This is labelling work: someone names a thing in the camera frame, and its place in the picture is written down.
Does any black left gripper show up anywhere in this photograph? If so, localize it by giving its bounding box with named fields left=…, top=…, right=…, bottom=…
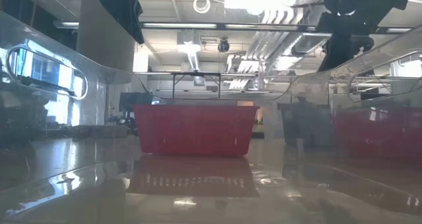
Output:
left=88, top=0, right=146, bottom=45

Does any long ceiling light bar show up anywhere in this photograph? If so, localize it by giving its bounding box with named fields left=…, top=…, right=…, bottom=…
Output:
left=141, top=21, right=319, bottom=32

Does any black computer monitor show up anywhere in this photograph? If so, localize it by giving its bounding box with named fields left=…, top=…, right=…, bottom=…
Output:
left=119, top=92, right=153, bottom=113

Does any black dome ceiling camera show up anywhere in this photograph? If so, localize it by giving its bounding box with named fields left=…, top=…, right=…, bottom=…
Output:
left=217, top=38, right=231, bottom=53

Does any white cable coil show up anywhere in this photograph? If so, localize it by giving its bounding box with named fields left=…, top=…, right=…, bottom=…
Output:
left=193, top=0, right=212, bottom=14

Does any white shade table lamp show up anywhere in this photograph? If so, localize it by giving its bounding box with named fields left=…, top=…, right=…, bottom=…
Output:
left=71, top=0, right=138, bottom=139

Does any red slotted plastic basket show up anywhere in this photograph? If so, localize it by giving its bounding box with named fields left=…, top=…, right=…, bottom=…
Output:
left=331, top=107, right=422, bottom=161
left=133, top=104, right=260, bottom=158

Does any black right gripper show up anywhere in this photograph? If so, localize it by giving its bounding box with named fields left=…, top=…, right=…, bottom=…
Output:
left=316, top=0, right=396, bottom=72

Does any black metal frame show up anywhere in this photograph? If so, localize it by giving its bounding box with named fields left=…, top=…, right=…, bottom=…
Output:
left=171, top=71, right=222, bottom=99

